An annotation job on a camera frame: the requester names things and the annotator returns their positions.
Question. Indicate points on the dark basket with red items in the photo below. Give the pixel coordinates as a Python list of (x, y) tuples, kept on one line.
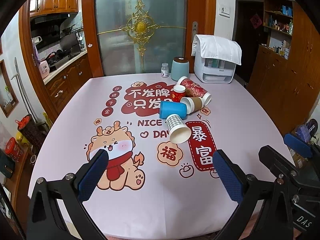
[(27, 127)]

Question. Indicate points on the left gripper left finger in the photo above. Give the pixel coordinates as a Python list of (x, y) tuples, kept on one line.
[(45, 219)]

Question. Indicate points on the small red paper cup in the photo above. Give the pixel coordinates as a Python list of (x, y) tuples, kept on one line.
[(178, 93)]

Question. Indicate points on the brown sleeve paper cup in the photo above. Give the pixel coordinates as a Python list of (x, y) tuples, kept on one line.
[(193, 104)]

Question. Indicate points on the frosted glass sliding door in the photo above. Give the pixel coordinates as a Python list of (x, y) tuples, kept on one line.
[(137, 36)]

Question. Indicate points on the red round tin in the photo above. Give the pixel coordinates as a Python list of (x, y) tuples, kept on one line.
[(13, 149)]

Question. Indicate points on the wooden shelf cabinet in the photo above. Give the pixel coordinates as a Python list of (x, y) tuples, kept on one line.
[(285, 77)]

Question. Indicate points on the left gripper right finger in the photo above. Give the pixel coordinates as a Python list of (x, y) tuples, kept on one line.
[(262, 212)]

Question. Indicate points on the white appliance box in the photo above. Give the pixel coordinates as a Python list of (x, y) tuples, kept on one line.
[(213, 70)]

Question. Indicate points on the pink printed tablecloth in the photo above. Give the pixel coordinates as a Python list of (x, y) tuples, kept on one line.
[(164, 190)]

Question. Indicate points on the wall niche frame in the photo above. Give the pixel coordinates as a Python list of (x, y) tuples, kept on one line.
[(8, 98)]

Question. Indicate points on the pink rice cooker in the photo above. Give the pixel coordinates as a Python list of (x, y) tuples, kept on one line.
[(44, 69)]

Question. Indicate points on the white wall switch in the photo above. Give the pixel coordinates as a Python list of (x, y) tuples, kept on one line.
[(224, 11)]

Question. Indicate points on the white cloth cover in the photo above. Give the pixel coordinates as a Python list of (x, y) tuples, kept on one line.
[(215, 47)]

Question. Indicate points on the small white pill bottle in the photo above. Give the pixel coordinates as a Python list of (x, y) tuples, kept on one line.
[(164, 70)]

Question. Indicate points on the light blue canister brown lid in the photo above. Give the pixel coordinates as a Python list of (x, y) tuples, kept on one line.
[(179, 68)]

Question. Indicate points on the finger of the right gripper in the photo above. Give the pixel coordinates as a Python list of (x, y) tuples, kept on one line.
[(299, 146), (277, 164)]

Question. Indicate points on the tall red patterned cup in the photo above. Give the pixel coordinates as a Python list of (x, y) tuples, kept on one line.
[(193, 89)]

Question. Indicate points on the wooden lower kitchen cabinets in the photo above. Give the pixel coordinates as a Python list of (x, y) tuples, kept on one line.
[(65, 84)]

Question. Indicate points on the grey checkered paper cup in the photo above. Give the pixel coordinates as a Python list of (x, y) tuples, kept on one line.
[(179, 132)]

